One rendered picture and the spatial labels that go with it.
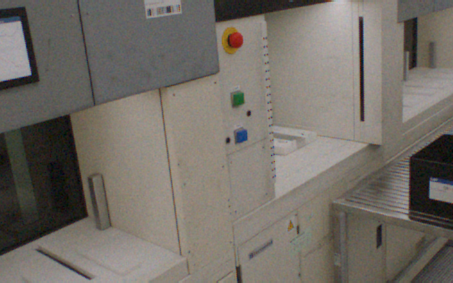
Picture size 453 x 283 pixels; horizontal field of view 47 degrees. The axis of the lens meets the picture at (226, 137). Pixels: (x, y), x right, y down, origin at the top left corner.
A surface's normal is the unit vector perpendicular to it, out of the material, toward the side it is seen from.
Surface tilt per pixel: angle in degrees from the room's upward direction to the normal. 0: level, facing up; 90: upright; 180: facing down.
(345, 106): 90
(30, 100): 90
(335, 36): 90
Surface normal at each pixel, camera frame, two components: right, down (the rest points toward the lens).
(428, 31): -0.67, 0.28
